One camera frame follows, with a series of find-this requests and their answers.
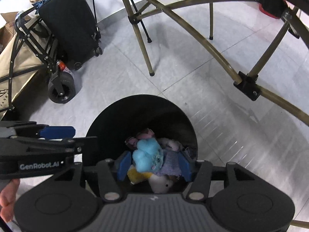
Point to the purple cloth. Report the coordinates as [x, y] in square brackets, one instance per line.
[170, 164]

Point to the yellow cloth trash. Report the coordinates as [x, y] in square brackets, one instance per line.
[137, 177]

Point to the light blue cloth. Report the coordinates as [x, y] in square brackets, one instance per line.
[148, 157]

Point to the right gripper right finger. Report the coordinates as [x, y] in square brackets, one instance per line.
[198, 173]

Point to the white plush trash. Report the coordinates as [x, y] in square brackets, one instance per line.
[160, 184]

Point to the beige folding wagon cart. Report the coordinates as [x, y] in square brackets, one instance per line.
[28, 48]

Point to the black trash bin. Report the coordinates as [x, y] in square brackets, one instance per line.
[155, 131]

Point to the pink cloth trash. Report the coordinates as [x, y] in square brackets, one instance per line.
[165, 143]

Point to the black camera tripod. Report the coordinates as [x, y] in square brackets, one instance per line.
[133, 19]

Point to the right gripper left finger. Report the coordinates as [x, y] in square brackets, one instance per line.
[110, 173]

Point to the black suitcase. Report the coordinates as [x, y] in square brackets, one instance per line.
[75, 28]

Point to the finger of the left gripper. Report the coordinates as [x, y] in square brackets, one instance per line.
[57, 132]

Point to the person's left hand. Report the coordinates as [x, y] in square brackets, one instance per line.
[8, 199]

